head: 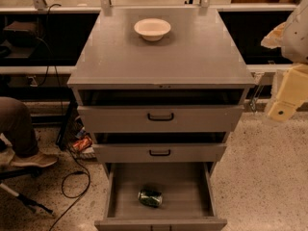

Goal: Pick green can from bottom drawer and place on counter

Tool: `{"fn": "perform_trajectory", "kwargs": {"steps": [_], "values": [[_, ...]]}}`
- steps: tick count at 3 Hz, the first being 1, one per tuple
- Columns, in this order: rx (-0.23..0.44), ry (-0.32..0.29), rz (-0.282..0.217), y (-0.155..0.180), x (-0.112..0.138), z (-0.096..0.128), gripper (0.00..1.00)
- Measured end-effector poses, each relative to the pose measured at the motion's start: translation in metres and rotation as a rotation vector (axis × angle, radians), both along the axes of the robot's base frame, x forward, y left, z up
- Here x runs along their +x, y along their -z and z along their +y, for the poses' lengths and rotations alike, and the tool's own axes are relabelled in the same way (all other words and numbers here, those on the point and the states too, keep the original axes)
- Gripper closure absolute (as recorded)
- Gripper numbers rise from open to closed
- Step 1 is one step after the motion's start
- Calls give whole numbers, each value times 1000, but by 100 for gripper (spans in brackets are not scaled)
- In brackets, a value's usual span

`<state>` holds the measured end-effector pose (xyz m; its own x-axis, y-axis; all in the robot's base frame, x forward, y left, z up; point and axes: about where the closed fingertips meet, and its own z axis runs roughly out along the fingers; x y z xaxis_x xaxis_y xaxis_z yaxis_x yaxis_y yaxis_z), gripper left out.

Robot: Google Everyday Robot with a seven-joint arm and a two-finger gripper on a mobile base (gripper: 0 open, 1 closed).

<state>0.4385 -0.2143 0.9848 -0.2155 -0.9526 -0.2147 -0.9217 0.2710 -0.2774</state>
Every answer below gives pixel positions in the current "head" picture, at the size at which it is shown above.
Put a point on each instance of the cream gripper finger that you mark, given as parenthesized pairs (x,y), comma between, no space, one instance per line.
(289,91)

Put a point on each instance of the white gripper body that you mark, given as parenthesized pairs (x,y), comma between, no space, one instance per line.
(297,38)

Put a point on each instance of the green soda can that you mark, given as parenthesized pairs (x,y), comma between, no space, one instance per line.
(150,198)

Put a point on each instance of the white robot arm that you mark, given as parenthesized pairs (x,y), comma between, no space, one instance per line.
(291,37)

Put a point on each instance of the grey drawer cabinet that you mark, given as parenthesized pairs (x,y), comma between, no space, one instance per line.
(194,64)

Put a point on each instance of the grey bottom drawer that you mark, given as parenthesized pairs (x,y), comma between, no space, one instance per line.
(188,203)

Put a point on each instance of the grey drawer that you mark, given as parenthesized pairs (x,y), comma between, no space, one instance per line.
(138,153)
(112,119)
(188,203)

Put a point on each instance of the grey top drawer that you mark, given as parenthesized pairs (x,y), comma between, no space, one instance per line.
(112,119)

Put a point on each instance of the grey middle drawer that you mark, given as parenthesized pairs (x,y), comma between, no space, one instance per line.
(138,153)

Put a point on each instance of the white paper bowl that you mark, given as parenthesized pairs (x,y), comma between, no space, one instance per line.
(152,29)

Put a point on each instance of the orange snack bag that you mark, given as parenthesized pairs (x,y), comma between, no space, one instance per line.
(82,144)

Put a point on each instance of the dark box on shelf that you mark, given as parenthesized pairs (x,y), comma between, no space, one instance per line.
(21,34)

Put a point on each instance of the tan shoe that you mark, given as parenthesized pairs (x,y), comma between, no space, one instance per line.
(38,160)

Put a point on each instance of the person leg brown trousers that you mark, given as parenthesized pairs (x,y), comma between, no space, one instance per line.
(16,126)

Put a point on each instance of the black chair base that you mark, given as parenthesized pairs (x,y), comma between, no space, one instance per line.
(27,202)

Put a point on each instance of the black top drawer handle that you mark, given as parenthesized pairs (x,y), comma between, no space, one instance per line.
(159,118)

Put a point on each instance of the black drawer handle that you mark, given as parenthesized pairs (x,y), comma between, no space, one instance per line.
(154,153)
(159,118)

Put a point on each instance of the black middle drawer handle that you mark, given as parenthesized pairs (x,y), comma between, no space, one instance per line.
(154,153)

